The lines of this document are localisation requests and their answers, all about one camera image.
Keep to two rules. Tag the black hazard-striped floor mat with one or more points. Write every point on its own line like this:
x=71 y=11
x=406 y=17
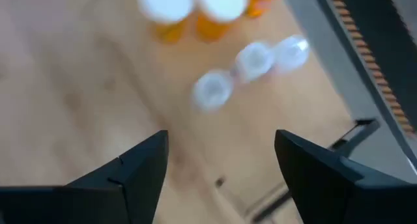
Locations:
x=384 y=38

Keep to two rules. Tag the clear bottle with green label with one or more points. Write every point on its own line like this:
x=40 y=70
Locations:
x=291 y=51

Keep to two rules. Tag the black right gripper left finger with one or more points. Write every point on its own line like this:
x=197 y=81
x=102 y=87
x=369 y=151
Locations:
x=97 y=201

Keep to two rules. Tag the clear plastic medicine bottle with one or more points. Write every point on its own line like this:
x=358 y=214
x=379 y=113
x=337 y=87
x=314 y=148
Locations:
x=211 y=90
x=254 y=61

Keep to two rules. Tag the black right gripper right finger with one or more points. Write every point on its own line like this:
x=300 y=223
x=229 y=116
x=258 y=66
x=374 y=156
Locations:
x=342 y=198

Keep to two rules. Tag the orange pill bottle white cap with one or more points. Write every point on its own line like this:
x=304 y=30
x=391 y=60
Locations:
x=223 y=4
x=166 y=6
x=260 y=4

